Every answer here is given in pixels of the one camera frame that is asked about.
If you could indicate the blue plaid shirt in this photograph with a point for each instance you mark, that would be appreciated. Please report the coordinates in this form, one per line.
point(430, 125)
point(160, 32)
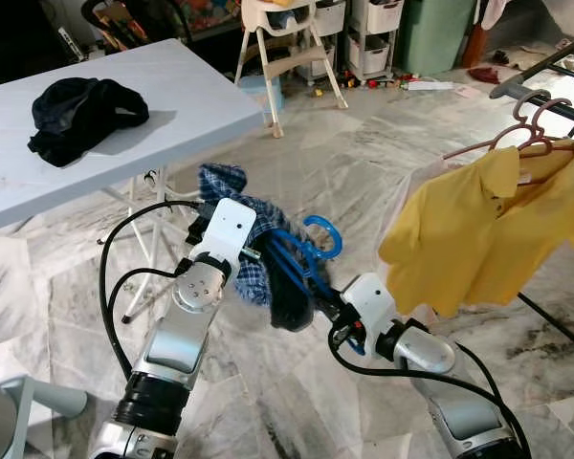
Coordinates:
point(225, 182)

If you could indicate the blue plastic hanger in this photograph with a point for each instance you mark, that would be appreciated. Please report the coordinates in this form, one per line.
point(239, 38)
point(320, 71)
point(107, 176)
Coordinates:
point(337, 239)

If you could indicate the black garment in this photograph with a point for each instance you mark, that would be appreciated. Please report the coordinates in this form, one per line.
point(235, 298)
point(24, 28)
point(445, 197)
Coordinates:
point(81, 115)

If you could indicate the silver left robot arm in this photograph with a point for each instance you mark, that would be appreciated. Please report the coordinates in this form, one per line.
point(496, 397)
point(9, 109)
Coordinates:
point(182, 335)

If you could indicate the pink plastic hanger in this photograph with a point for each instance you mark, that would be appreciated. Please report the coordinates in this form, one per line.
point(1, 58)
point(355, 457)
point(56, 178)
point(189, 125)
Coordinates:
point(478, 145)

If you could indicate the reddish plastic hanger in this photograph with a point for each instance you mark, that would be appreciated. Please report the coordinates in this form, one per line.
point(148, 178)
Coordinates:
point(545, 145)

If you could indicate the yellow polo shirt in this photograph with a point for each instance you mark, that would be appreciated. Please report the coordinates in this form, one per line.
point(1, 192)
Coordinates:
point(478, 239)

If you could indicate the light blue storage box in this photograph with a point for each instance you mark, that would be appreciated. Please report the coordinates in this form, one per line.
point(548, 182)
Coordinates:
point(266, 91)

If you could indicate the light blue folding table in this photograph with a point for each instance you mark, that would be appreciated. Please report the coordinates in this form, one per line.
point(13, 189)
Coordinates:
point(124, 115)

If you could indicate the white baby high chair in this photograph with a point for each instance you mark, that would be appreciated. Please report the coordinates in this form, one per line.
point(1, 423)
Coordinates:
point(287, 48)

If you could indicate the white paper sheet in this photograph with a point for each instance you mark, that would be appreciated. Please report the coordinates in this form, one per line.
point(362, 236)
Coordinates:
point(429, 86)

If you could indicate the white drawer cart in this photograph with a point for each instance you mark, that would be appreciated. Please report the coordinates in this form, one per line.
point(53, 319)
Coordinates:
point(373, 38)

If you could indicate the pink paper piece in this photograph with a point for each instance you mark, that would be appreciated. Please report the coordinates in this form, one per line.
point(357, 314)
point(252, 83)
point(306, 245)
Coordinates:
point(471, 92)

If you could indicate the red cloth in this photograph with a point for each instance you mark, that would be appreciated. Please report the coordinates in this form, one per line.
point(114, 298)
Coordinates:
point(481, 74)

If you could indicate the black clothes drying rack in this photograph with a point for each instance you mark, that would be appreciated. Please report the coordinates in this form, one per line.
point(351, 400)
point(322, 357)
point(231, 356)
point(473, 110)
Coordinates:
point(517, 91)

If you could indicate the white hanging cloth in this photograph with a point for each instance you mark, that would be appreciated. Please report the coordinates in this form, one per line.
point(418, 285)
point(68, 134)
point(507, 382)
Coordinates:
point(493, 10)

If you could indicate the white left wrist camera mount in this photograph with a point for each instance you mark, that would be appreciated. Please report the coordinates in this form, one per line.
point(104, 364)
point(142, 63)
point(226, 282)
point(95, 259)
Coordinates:
point(228, 229)

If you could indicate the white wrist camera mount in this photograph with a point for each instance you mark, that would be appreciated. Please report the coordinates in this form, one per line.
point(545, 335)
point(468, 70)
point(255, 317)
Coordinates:
point(368, 301)
point(228, 229)

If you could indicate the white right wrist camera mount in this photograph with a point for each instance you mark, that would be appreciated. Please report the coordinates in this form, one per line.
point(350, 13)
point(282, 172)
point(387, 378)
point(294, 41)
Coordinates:
point(368, 301)

